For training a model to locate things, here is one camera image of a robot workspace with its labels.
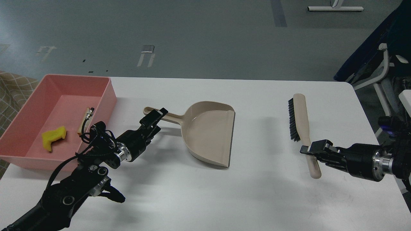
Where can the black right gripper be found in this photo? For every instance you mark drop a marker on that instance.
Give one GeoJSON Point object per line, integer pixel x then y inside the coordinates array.
{"type": "Point", "coordinates": [359, 160]}

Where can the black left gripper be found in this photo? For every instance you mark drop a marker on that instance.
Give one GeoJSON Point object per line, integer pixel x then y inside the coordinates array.
{"type": "Point", "coordinates": [132, 143]}

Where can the beige hand brush black bristles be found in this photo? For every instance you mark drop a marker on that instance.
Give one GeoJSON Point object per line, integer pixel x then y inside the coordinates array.
{"type": "Point", "coordinates": [300, 130]}

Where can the beige plastic dustpan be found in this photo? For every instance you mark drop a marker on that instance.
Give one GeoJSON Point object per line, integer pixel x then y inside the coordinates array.
{"type": "Point", "coordinates": [207, 129]}

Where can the toy sandwich slice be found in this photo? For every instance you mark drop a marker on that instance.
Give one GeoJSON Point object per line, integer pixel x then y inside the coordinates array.
{"type": "Point", "coordinates": [86, 117]}

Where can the yellow sponge piece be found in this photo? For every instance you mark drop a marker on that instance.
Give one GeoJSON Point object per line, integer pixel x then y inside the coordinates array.
{"type": "Point", "coordinates": [49, 137]}

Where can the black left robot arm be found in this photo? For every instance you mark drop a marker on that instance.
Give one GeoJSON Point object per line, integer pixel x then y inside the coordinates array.
{"type": "Point", "coordinates": [86, 174]}

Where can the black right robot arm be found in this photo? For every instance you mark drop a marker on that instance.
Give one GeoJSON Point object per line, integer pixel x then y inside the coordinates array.
{"type": "Point", "coordinates": [396, 157]}

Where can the pink plastic bin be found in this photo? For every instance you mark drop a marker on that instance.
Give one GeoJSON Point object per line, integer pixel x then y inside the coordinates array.
{"type": "Point", "coordinates": [58, 100]}

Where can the beige checkered cloth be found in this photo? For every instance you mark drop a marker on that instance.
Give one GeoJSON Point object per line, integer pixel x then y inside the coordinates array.
{"type": "Point", "coordinates": [15, 90]}

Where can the white table leg base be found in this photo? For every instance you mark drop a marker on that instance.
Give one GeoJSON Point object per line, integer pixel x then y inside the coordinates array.
{"type": "Point", "coordinates": [335, 6]}

